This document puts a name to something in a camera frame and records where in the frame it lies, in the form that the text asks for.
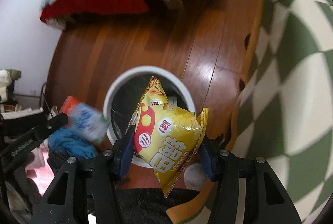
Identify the blue red milk carton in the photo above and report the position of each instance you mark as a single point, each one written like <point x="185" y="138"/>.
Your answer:
<point x="85" y="121"/>

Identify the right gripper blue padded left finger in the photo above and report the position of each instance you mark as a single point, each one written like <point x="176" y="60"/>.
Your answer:
<point x="123" y="150"/>

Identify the white slipper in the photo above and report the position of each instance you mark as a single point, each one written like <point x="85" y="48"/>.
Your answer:
<point x="194" y="177"/>

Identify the white round trash bin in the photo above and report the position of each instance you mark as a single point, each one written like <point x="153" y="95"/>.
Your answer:
<point x="125" y="92"/>

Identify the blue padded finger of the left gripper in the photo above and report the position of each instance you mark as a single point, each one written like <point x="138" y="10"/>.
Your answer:
<point x="46" y="129"/>

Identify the blue jacket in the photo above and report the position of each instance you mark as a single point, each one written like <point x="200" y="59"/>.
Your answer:
<point x="65" y="141"/>

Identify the yellow snack bag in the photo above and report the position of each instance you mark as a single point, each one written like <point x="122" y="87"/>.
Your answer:
<point x="166" y="136"/>

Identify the green white checkered tablecloth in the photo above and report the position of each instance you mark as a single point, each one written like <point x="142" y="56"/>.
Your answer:
<point x="285" y="109"/>

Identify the black white shoe box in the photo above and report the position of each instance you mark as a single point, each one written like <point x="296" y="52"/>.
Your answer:
<point x="19" y="122"/>

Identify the pink fleece blanket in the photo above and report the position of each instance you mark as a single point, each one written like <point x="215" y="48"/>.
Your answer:
<point x="39" y="170"/>

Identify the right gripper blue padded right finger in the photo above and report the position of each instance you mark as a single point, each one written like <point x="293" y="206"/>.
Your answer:
<point x="209" y="153"/>

